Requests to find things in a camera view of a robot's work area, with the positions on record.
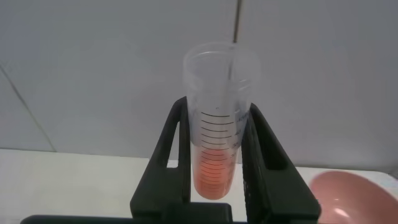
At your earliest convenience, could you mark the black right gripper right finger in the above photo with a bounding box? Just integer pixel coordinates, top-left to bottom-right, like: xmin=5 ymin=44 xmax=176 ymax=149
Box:
xmin=241 ymin=103 xmax=322 ymax=224

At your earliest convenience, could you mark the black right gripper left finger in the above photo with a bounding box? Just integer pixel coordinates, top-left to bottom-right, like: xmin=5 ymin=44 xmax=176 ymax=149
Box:
xmin=129 ymin=96 xmax=192 ymax=219

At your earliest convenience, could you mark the clear graduated plastic test tube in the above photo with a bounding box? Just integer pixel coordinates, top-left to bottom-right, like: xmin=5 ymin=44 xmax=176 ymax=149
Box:
xmin=182 ymin=42 xmax=261 ymax=201

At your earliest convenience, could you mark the pink plastic bowl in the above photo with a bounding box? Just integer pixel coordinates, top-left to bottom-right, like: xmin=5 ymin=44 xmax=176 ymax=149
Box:
xmin=309 ymin=170 xmax=398 ymax=224

